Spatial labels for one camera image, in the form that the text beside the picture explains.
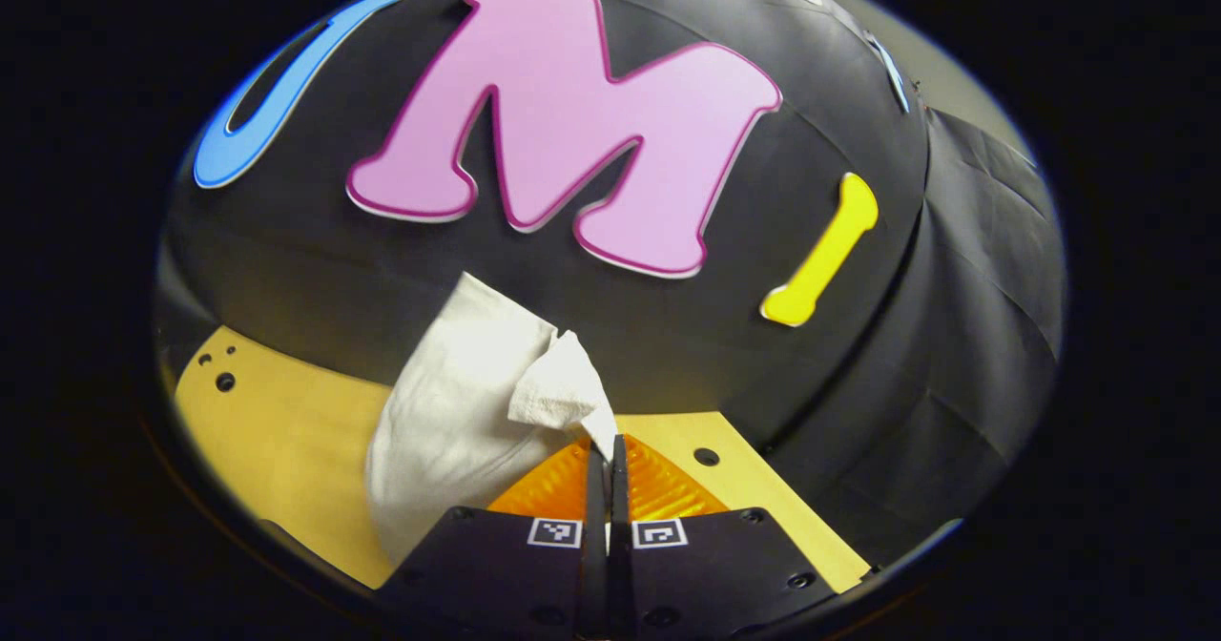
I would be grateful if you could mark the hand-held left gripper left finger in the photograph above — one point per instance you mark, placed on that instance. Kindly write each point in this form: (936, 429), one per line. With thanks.
(515, 584)

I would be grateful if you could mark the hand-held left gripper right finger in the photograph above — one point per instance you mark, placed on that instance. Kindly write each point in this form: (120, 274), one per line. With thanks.
(706, 584)

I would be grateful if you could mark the white jeans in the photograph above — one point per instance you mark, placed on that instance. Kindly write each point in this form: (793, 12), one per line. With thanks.
(448, 422)

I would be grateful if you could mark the black backdrop cloth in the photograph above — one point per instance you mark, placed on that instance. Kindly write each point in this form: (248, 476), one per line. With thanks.
(858, 383)

